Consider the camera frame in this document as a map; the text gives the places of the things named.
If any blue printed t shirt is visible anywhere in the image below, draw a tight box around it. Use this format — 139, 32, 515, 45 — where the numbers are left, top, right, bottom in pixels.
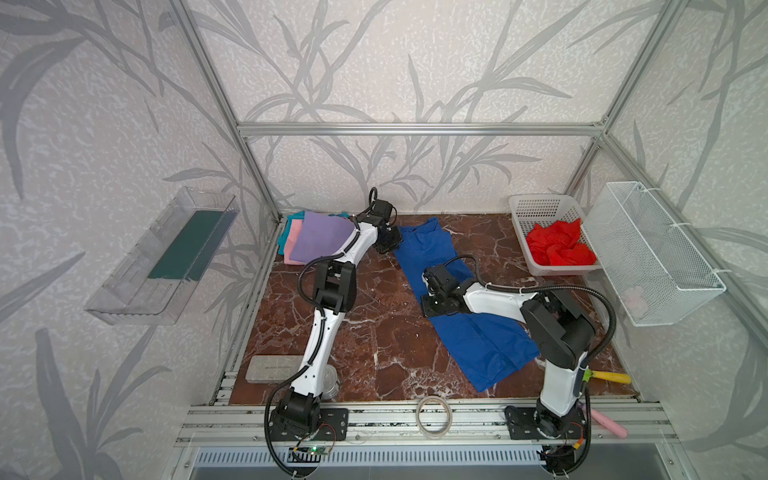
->
393, 217, 541, 393

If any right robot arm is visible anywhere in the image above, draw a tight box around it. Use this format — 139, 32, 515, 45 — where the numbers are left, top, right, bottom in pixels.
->
420, 280, 596, 419

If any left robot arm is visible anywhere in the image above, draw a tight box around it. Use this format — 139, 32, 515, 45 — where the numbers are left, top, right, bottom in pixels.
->
265, 222, 402, 434

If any folded purple t shirt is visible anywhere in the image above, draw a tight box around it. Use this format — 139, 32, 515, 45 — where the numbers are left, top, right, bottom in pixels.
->
289, 210, 358, 265

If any folded pink t shirt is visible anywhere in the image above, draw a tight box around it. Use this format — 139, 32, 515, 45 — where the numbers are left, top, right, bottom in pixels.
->
283, 219, 304, 266

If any white plastic laundry basket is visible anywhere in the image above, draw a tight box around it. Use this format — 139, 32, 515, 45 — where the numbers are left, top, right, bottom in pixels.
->
509, 194, 600, 276

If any red t shirt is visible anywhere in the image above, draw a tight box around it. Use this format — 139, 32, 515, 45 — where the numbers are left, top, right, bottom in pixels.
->
526, 218, 597, 266

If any clear tape roll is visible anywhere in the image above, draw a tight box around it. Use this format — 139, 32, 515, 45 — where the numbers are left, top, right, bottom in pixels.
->
415, 396, 453, 440

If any silver metal can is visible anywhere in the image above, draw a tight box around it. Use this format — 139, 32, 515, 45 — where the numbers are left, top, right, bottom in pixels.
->
323, 365, 340, 401

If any green yellow toy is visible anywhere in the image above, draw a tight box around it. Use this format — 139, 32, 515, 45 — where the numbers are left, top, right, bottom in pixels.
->
583, 369, 632, 385

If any grey rectangular block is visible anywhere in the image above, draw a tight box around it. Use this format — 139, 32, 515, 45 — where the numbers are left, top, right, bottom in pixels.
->
245, 355, 302, 384

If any green book on shelf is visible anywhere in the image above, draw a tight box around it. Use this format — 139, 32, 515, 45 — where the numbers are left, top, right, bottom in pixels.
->
148, 210, 237, 282

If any pink cylinder stick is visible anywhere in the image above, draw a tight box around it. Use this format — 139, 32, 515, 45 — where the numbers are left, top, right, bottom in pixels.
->
590, 408, 629, 439

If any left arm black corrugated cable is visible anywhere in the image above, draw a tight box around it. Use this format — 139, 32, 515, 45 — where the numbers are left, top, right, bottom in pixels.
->
263, 186, 379, 480

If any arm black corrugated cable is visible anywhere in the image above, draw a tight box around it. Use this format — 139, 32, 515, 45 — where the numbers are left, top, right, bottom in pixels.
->
443, 254, 618, 478
263, 186, 379, 480

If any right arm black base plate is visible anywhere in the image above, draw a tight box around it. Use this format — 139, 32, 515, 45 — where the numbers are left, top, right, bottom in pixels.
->
503, 402, 587, 441

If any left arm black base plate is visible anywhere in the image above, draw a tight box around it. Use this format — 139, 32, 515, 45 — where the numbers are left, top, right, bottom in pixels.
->
267, 407, 350, 442

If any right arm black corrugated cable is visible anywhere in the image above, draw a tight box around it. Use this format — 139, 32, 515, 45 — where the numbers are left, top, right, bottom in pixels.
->
443, 254, 618, 478

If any aluminium enclosure frame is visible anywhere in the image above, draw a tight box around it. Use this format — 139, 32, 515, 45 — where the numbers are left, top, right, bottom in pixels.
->
182, 1, 767, 479

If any white wire mesh basket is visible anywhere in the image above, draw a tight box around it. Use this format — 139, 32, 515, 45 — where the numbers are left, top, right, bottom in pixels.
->
582, 181, 727, 327

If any clear plastic wall shelf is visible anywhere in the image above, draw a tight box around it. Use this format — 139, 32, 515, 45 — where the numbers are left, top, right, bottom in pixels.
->
85, 187, 240, 326

